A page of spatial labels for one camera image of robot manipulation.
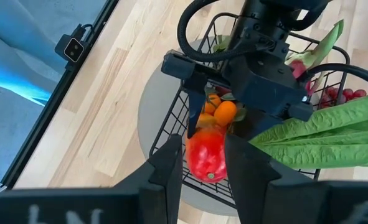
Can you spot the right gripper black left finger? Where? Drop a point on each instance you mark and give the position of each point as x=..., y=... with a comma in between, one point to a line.
x=93, y=205

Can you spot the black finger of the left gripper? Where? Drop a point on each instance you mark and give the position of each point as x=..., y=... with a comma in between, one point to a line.
x=196, y=112
x=252, y=123

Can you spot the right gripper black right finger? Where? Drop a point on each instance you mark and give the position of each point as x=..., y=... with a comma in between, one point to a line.
x=295, y=202

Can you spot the orange tomatoes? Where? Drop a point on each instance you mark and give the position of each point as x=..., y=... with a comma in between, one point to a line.
x=225, y=112

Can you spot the pink dragon fruit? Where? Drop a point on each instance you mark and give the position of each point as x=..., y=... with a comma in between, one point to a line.
x=297, y=68

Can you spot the red yellow mango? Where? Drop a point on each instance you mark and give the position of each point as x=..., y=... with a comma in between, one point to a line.
x=205, y=155

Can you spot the green romaine lettuce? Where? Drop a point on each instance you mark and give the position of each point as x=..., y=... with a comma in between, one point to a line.
x=327, y=140

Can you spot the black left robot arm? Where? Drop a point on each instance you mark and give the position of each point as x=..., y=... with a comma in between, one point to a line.
x=264, y=12

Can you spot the round grey mat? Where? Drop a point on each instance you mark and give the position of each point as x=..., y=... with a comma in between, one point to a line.
x=155, y=93

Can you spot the red grape bunch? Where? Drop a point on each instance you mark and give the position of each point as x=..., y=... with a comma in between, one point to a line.
x=348, y=93

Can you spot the black table edge rail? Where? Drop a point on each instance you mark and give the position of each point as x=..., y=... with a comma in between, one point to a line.
x=59, y=93

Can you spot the black table-edge camera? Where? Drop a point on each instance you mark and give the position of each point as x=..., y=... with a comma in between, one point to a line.
x=73, y=49

